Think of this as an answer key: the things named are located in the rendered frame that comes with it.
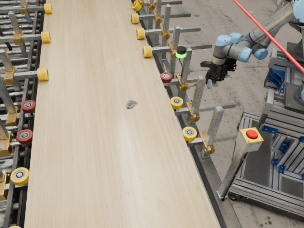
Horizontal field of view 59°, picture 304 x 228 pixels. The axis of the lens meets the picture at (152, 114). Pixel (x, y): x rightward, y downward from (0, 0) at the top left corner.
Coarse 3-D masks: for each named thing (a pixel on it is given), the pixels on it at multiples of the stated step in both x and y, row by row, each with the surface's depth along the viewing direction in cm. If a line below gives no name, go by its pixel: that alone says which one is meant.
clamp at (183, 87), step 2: (176, 74) 188; (178, 74) 188; (176, 76) 188; (178, 76) 186; (178, 78) 185; (178, 80) 184; (178, 82) 185; (180, 82) 182; (186, 82) 182; (178, 84) 186; (180, 84) 181; (182, 84) 181; (184, 84) 181; (186, 84) 182; (178, 86) 186; (180, 86) 182; (182, 86) 180; (184, 86) 180; (186, 86) 180; (180, 88) 182; (182, 88) 181; (184, 88) 181; (186, 88) 182; (182, 90) 182; (184, 90) 183
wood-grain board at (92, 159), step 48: (48, 0) 251; (96, 0) 255; (48, 48) 197; (96, 48) 200; (48, 96) 162; (96, 96) 164; (144, 96) 166; (48, 144) 138; (96, 144) 139; (144, 144) 141; (48, 192) 120; (96, 192) 121; (144, 192) 122; (192, 192) 123
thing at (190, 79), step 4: (196, 76) 189; (172, 80) 185; (176, 80) 185; (188, 80) 186; (192, 80) 187; (196, 80) 188; (164, 84) 184; (168, 84) 185; (172, 84) 186; (176, 84) 187
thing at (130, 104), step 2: (128, 100) 162; (130, 100) 161; (132, 100) 162; (128, 102) 161; (130, 102) 159; (132, 102) 161; (134, 102) 160; (136, 102) 161; (126, 104) 159; (128, 104) 159; (130, 104) 160; (132, 104) 160; (134, 104) 160; (136, 104) 161; (126, 106) 159; (128, 106) 158; (130, 106) 160; (132, 106) 158; (128, 108) 158; (130, 108) 158; (132, 108) 158
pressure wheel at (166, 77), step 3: (165, 72) 183; (162, 75) 181; (165, 75) 180; (168, 75) 181; (171, 75) 181; (162, 78) 179; (165, 78) 179; (168, 78) 179; (171, 78) 180; (162, 81) 180; (165, 81) 179; (168, 81) 180; (165, 87) 188
